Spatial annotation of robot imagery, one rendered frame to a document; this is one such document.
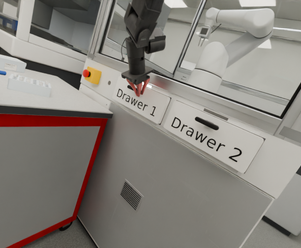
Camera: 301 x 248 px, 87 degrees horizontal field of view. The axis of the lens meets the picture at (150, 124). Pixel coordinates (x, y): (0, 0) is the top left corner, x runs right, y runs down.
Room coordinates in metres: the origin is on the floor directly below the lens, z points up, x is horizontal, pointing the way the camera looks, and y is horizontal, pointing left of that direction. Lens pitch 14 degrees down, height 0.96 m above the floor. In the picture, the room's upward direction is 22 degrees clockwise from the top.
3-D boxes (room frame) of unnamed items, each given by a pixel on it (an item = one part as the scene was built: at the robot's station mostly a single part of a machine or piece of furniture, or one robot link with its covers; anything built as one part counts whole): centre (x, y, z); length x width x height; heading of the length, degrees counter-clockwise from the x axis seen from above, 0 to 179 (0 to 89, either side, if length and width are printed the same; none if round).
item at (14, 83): (0.58, 0.48, 0.78); 0.12 x 0.08 x 0.04; 130
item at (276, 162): (1.06, -0.21, 0.87); 1.02 x 0.95 x 0.14; 57
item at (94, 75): (0.84, 0.38, 0.88); 0.07 x 0.05 x 0.07; 57
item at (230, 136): (0.50, -0.17, 0.87); 0.29 x 0.02 x 0.11; 57
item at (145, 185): (1.05, -0.21, 0.40); 1.03 x 0.95 x 0.80; 57
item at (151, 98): (0.68, 0.09, 0.87); 0.29 x 0.02 x 0.11; 57
